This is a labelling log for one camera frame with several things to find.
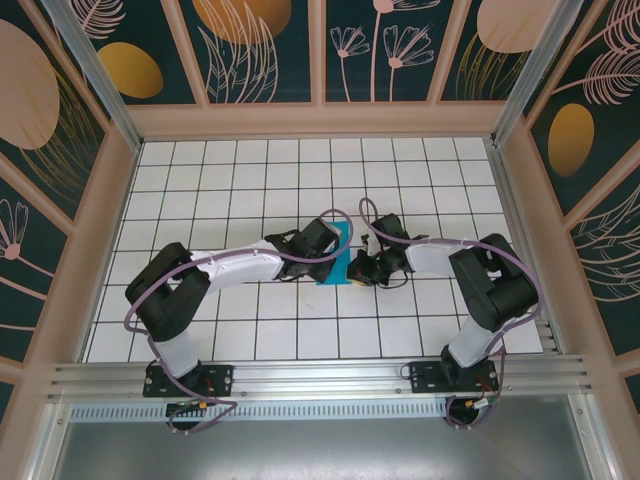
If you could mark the teal cloth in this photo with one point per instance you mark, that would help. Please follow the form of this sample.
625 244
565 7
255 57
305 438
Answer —
337 272

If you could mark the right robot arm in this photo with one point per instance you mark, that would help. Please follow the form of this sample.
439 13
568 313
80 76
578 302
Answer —
495 290

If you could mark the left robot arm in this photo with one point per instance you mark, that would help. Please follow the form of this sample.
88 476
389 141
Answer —
165 295

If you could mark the grey metal sheet panel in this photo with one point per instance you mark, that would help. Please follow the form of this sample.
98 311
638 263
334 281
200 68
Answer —
320 450

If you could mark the aluminium mounting rail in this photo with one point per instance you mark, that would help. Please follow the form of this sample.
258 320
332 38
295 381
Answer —
320 377

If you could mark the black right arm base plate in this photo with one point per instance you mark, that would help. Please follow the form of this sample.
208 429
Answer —
425 377

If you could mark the aluminium side rail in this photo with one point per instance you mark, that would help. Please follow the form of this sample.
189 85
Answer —
520 250

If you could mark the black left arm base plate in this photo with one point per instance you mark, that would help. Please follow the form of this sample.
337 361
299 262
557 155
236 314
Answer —
220 380

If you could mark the aluminium frame post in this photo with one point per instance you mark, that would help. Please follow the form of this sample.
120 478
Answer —
95 75
540 65

